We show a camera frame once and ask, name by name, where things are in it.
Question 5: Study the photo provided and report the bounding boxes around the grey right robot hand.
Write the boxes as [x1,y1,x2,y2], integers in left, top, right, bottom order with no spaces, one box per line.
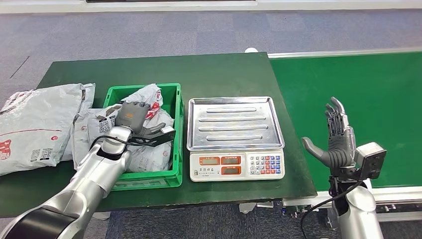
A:
[302,96,357,169]

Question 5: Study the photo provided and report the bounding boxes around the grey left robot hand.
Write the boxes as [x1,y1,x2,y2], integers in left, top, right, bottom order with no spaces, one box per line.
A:
[114,101,167,136]

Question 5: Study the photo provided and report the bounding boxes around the grey parcel with address label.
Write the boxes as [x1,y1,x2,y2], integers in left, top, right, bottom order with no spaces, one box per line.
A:
[96,83,175,132]

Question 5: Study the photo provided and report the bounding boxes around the grey parcel with red print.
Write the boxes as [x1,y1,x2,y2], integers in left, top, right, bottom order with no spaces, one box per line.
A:
[126,131,174,173]

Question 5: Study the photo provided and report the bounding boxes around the grey mailer parcel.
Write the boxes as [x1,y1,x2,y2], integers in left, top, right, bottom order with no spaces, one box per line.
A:
[72,107,100,170]

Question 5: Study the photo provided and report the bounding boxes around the white parcel with QR code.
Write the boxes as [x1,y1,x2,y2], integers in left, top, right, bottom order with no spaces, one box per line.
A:
[61,83,96,161]

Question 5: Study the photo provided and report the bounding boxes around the large grey parcel red line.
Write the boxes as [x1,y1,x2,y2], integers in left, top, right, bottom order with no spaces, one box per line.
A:
[0,83,86,176]

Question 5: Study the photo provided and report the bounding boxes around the green plastic crate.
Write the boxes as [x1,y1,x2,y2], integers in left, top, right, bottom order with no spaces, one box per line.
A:
[103,83,184,192]

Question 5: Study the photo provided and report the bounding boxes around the electronic scale with steel tray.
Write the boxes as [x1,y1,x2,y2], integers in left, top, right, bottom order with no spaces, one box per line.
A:
[187,96,286,182]

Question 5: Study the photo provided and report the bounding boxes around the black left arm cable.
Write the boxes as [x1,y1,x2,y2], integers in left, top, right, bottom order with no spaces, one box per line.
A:
[89,133,156,150]

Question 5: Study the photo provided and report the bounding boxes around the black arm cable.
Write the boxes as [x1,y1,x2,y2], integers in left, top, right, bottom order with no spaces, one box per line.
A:
[300,179,363,239]
[89,133,156,150]

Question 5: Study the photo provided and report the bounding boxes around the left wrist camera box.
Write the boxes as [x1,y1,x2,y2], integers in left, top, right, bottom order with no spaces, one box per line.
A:
[128,126,177,148]

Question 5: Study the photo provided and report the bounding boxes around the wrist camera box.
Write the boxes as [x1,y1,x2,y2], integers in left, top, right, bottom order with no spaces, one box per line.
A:
[354,142,388,181]
[128,126,177,148]

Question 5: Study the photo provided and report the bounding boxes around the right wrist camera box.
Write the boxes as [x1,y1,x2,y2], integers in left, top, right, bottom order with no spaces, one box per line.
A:
[354,142,388,181]

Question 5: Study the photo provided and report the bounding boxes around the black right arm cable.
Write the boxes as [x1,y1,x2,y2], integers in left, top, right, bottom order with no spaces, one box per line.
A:
[300,179,363,239]

